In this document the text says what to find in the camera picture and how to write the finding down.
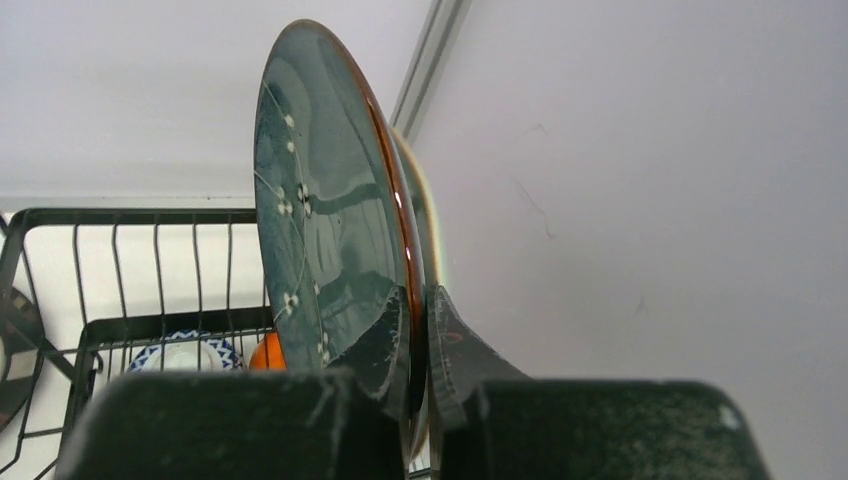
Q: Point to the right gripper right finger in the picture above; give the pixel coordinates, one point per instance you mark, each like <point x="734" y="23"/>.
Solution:
<point x="489" y="420"/>

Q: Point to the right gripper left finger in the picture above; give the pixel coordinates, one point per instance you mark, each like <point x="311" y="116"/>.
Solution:
<point x="346" y="421"/>

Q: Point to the orange bowl white inside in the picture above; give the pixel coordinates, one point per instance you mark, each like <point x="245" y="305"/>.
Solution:
<point x="269" y="354"/>

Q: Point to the dark blue plate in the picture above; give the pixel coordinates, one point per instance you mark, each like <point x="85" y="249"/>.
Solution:
<point x="337" y="231"/>

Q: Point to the black wire dish rack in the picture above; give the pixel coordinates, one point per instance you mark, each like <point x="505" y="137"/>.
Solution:
<point x="107" y="283"/>

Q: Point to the black striped rim plate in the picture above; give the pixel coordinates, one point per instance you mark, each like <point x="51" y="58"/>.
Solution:
<point x="20" y="363"/>

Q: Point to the teal flower plate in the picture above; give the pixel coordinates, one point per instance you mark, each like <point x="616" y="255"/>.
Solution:
<point x="424" y="209"/>

